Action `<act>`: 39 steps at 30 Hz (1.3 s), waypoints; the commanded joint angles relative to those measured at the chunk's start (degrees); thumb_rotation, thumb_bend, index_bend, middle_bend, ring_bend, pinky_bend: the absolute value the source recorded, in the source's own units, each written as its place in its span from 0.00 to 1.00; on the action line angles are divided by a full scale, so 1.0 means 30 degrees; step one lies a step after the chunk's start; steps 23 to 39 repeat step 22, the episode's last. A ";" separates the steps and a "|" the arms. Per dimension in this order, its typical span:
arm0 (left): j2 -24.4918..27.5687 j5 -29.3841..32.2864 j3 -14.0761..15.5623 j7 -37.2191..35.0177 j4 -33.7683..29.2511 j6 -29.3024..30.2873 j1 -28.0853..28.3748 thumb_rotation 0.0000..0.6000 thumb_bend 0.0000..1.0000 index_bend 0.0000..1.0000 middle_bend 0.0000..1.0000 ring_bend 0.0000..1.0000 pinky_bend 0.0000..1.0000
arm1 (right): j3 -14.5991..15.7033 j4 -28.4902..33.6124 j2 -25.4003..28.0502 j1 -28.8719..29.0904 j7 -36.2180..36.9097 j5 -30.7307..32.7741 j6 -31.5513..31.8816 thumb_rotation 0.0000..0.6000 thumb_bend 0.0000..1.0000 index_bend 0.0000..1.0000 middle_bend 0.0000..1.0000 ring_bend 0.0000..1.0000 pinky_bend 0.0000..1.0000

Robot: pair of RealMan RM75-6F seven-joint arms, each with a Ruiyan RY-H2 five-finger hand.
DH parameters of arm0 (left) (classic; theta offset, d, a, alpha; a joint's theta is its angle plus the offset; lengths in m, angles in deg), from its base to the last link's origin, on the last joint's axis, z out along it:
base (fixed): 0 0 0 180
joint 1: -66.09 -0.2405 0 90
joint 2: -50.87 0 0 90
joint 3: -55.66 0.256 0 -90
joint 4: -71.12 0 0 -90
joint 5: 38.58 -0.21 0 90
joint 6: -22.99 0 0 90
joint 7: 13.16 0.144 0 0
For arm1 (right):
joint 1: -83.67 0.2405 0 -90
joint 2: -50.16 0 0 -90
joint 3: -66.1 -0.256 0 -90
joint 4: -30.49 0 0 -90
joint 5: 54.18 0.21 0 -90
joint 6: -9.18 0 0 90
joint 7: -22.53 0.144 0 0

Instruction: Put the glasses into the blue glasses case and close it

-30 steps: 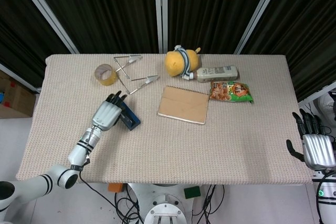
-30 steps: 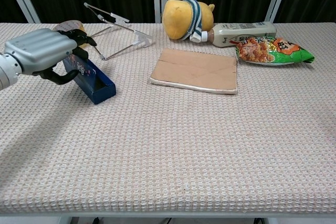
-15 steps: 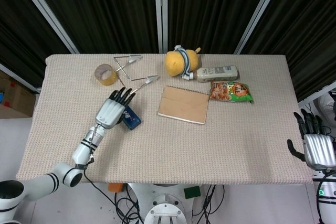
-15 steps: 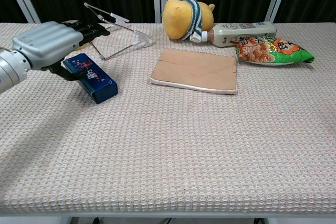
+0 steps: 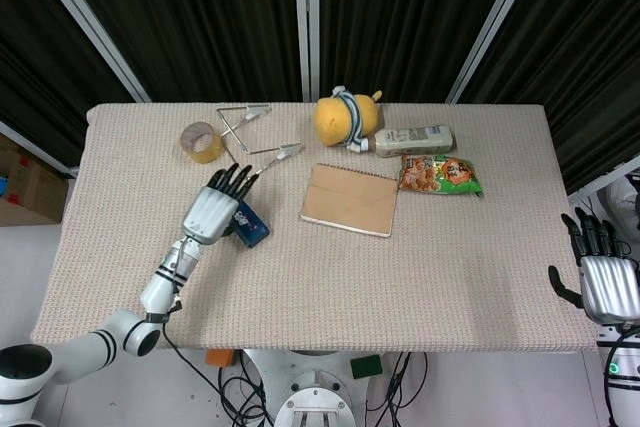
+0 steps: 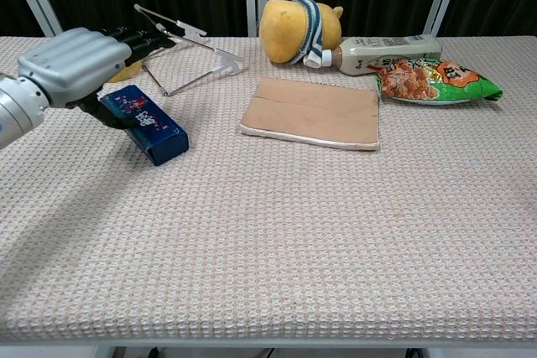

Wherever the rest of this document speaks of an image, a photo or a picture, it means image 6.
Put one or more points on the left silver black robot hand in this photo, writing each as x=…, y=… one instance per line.
x=71, y=69

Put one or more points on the blue glasses case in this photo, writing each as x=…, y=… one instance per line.
x=155, y=131

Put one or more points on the yellow packing tape roll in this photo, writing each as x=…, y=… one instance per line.
x=126, y=73

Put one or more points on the yellow plush toy striped scarf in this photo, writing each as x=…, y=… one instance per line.
x=281, y=35

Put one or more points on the brown cover spiral notebook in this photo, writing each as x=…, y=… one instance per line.
x=310, y=115

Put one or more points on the beige woven tablecloth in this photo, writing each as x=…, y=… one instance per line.
x=293, y=228

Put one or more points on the beige sauce bottle white cap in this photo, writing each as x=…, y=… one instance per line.
x=377, y=56

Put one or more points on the green snack bag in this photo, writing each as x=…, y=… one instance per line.
x=419, y=81

